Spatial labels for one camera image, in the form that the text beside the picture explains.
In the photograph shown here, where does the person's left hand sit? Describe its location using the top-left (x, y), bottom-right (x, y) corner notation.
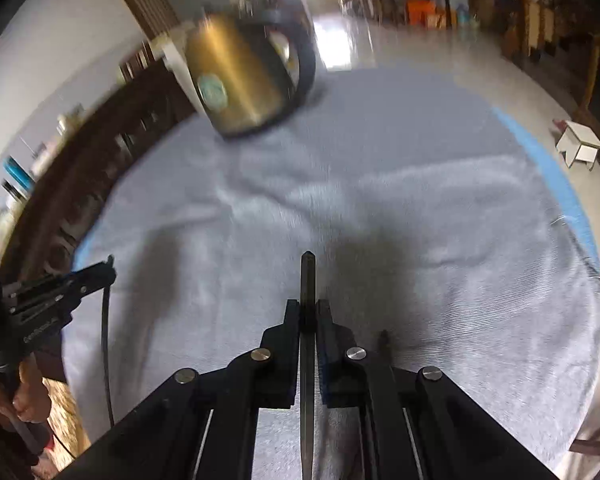
top-left (0, 354), bottom-right (52, 428)

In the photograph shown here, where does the teal thermos bottle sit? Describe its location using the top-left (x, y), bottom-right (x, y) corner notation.
top-left (4, 156), bottom-right (35, 193)

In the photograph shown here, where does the grey tablecloth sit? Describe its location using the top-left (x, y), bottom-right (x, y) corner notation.
top-left (62, 66), bottom-right (600, 467)

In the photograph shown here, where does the gold electric kettle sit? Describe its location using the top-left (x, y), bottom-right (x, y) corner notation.
top-left (185, 10), bottom-right (316, 139)

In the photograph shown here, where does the small white step stool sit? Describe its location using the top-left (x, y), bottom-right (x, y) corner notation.
top-left (556, 120), bottom-right (600, 170)

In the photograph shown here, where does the blue water jug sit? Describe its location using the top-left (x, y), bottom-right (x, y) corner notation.
top-left (455, 4), bottom-right (470, 28)

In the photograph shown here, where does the orange box under table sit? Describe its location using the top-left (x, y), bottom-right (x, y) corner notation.
top-left (404, 0), bottom-right (437, 26)

